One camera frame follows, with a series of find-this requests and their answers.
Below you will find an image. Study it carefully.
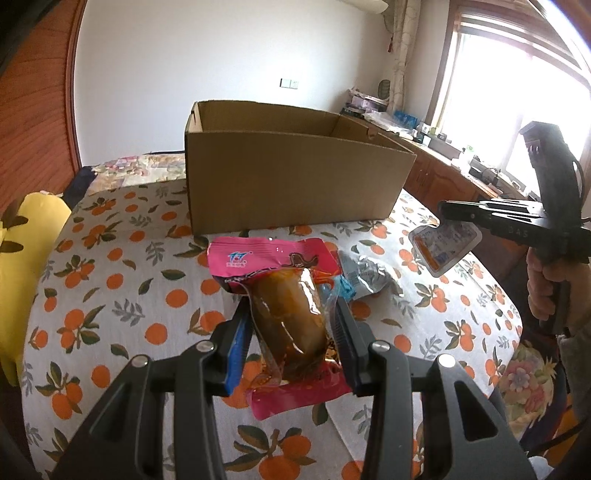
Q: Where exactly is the white snack packet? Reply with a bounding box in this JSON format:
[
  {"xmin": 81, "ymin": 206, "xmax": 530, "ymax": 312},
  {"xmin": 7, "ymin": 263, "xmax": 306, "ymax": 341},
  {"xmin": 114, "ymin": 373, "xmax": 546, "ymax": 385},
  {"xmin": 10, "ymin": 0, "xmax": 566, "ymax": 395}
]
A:
[{"xmin": 409, "ymin": 221, "xmax": 482, "ymax": 278}]

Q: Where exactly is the silver black foil packet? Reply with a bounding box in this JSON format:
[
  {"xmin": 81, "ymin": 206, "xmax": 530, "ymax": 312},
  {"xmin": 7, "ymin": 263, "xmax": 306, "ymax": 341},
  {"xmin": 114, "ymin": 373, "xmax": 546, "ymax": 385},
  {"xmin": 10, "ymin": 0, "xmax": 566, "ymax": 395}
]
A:
[{"xmin": 338, "ymin": 251, "xmax": 393, "ymax": 300}]

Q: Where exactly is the blue foil snack bar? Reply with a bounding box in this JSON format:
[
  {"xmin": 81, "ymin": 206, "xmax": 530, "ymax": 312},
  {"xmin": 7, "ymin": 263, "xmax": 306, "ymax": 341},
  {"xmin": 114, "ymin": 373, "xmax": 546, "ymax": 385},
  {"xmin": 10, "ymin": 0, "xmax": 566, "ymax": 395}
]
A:
[{"xmin": 317, "ymin": 274, "xmax": 356, "ymax": 302}]

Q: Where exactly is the pink braised meat snack pack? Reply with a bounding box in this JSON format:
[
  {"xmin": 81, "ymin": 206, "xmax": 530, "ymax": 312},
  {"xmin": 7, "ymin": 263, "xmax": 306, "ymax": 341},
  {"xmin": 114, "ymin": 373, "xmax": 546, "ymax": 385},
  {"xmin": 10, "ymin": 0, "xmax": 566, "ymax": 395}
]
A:
[{"xmin": 207, "ymin": 236, "xmax": 350, "ymax": 420}]

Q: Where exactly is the person's hand holding gripper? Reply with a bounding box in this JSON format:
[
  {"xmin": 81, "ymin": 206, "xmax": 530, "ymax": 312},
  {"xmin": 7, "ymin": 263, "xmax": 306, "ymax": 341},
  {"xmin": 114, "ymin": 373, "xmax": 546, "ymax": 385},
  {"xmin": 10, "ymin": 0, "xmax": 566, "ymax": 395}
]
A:
[{"xmin": 526, "ymin": 249, "xmax": 590, "ymax": 335}]

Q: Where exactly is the wooden low cabinet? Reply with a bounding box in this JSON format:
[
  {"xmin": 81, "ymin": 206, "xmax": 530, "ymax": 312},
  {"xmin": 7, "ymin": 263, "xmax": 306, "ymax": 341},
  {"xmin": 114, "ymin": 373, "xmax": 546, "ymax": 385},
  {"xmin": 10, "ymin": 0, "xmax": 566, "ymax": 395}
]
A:
[{"xmin": 397, "ymin": 138, "xmax": 507, "ymax": 213}]

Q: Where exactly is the clear plastic bag on cabinet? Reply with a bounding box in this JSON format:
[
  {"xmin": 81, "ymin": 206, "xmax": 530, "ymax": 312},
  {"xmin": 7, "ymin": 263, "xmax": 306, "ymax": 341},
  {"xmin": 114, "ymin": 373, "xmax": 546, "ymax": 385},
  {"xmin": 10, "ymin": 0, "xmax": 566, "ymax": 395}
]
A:
[{"xmin": 363, "ymin": 111, "xmax": 413, "ymax": 140}]

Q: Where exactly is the white orange-print tablecloth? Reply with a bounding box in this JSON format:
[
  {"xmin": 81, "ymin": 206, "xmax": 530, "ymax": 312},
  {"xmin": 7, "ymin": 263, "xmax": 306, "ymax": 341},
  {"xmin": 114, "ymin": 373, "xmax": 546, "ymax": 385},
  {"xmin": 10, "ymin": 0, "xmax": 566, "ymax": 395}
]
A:
[{"xmin": 20, "ymin": 180, "xmax": 522, "ymax": 479}]

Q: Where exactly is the stack of boxes on cabinet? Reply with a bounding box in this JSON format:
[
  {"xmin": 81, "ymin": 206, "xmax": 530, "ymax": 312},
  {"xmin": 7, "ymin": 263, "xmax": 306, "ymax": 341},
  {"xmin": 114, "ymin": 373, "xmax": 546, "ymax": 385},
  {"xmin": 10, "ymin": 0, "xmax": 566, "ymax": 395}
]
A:
[{"xmin": 345, "ymin": 88, "xmax": 388, "ymax": 114}]

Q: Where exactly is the beige patterned curtain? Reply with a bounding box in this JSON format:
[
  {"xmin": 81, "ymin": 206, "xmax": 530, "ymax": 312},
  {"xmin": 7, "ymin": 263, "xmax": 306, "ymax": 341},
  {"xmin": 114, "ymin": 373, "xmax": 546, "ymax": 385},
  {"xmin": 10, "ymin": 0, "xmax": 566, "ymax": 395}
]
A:
[{"xmin": 388, "ymin": 0, "xmax": 422, "ymax": 113}]

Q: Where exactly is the yellow plush toy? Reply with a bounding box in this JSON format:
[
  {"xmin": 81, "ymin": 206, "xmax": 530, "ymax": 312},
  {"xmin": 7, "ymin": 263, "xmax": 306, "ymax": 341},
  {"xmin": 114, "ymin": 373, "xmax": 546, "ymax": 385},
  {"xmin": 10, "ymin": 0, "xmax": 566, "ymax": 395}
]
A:
[{"xmin": 0, "ymin": 192, "xmax": 70, "ymax": 386}]

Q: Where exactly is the brown cardboard box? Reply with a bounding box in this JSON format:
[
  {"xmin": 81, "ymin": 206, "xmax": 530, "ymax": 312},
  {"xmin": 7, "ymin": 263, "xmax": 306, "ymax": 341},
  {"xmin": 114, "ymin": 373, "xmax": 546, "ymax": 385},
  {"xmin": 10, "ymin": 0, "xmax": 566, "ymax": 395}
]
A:
[{"xmin": 184, "ymin": 100, "xmax": 416, "ymax": 235}]

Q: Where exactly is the floral bed quilt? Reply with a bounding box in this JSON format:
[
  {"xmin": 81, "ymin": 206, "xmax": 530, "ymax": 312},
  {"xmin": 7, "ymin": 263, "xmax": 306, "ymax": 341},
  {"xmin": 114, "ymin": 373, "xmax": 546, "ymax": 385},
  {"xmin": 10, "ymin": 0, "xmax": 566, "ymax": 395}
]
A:
[{"xmin": 86, "ymin": 153, "xmax": 185, "ymax": 195}]

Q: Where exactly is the wooden wardrobe door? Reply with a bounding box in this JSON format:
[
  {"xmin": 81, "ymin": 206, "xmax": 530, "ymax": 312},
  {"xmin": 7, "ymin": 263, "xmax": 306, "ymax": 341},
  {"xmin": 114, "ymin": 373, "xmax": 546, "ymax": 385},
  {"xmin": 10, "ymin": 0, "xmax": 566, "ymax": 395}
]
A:
[{"xmin": 1, "ymin": 1, "xmax": 87, "ymax": 208}]

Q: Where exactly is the wooden window frame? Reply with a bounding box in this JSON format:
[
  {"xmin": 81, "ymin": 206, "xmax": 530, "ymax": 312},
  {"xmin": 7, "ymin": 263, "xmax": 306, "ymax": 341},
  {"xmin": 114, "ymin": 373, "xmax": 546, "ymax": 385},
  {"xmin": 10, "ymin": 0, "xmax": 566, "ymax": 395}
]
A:
[{"xmin": 434, "ymin": 1, "xmax": 590, "ymax": 188}]

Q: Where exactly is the white wall air conditioner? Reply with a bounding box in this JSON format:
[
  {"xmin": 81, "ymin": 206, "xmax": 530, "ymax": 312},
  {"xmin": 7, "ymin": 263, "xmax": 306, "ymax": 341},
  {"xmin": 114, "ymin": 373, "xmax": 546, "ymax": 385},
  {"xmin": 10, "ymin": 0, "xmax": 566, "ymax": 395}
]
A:
[{"xmin": 341, "ymin": 0, "xmax": 389, "ymax": 14}]

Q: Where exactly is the white wall switch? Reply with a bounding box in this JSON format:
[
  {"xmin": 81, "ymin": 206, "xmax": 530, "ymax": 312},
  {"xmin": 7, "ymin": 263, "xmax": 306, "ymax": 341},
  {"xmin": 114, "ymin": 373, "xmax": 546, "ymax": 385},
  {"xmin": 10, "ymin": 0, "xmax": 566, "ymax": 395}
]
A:
[{"xmin": 280, "ymin": 78, "xmax": 298, "ymax": 90}]

